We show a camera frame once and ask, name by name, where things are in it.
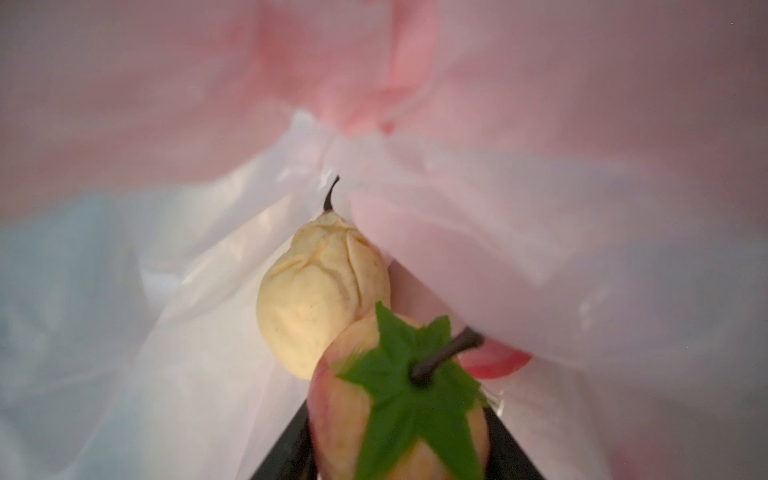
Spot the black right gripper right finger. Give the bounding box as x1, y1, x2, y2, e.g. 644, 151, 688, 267
483, 407, 544, 480

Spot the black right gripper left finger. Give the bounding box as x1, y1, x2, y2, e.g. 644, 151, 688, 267
250, 403, 317, 480

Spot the beige potato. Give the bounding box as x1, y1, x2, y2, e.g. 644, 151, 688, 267
256, 191, 391, 380

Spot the pink plastic bag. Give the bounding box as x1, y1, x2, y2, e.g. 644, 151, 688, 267
1, 1, 767, 479

